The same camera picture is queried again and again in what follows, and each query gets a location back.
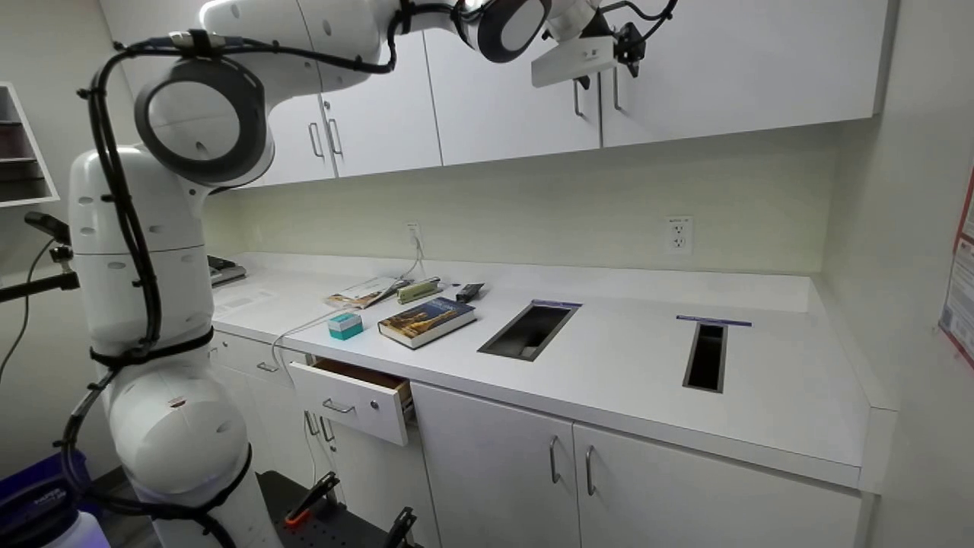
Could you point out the stack of papers and magazines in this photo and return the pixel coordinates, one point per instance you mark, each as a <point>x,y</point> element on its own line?
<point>367,293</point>

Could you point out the open white drawer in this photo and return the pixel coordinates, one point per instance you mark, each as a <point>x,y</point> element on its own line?
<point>354,398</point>

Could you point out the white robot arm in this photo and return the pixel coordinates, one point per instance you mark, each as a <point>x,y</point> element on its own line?
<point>137,241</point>

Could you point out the teal small box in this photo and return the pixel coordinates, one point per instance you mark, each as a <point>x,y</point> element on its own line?
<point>345,328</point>

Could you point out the wall poster with red border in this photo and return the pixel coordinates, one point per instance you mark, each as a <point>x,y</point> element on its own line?
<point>955,318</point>

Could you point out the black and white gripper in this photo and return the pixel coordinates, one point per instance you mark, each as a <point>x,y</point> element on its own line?
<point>574,59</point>

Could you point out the wall power outlet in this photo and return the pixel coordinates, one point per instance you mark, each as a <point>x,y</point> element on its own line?
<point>679,233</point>

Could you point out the black small device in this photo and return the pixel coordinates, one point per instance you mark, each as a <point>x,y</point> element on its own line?
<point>469,293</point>

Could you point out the black stand with red clamps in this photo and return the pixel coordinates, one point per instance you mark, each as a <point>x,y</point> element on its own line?
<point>318,520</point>

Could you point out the metal handle of door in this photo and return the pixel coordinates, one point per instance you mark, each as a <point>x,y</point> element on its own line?
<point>616,90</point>

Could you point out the upper cabinet door left pair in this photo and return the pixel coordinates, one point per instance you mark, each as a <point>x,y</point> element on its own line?
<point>349,136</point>

